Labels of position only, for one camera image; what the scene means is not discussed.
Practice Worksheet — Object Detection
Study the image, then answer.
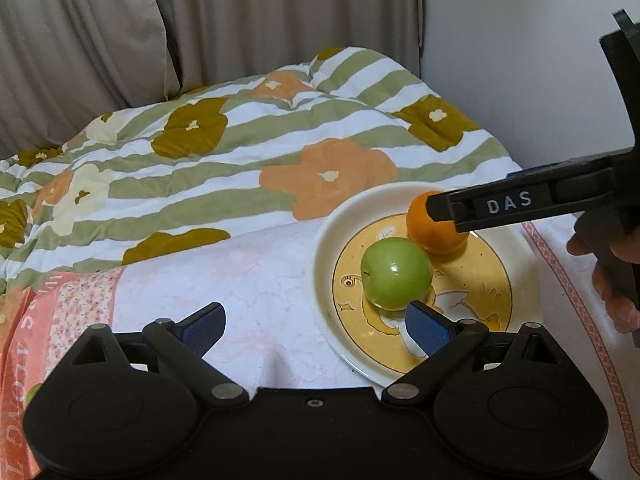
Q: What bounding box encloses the person right hand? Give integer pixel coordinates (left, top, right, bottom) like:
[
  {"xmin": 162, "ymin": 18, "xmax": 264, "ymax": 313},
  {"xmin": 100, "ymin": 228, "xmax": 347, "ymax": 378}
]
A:
[{"xmin": 591, "ymin": 229, "xmax": 640, "ymax": 334}]

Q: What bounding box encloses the small orange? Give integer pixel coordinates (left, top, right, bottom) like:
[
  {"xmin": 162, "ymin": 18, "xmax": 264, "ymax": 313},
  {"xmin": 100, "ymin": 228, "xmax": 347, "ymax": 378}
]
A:
[{"xmin": 406, "ymin": 191, "xmax": 469, "ymax": 255}]

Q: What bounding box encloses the cream duck plate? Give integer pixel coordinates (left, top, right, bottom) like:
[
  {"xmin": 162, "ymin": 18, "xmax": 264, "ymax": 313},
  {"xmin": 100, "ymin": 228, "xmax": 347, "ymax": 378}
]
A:
[{"xmin": 310, "ymin": 182, "xmax": 542, "ymax": 387}]

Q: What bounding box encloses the small green apple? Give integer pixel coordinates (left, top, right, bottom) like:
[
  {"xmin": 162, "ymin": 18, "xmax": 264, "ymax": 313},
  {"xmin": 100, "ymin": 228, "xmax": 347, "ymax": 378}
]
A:
[{"xmin": 360, "ymin": 237, "xmax": 433, "ymax": 311}]

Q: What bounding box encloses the beige curtain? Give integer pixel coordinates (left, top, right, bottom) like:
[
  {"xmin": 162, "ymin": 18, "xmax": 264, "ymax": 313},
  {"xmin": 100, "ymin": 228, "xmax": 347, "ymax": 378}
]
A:
[{"xmin": 1, "ymin": 0, "xmax": 424, "ymax": 156}]

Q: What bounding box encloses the pink floral cloth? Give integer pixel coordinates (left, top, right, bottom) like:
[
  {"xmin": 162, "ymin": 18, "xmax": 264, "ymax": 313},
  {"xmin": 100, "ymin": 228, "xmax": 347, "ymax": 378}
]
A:
[{"xmin": 1, "ymin": 218, "xmax": 639, "ymax": 479}]

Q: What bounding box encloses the striped floral quilt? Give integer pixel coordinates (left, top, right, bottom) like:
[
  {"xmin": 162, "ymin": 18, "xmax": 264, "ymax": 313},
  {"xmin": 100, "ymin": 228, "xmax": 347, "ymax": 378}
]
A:
[{"xmin": 1, "ymin": 47, "xmax": 515, "ymax": 291}]

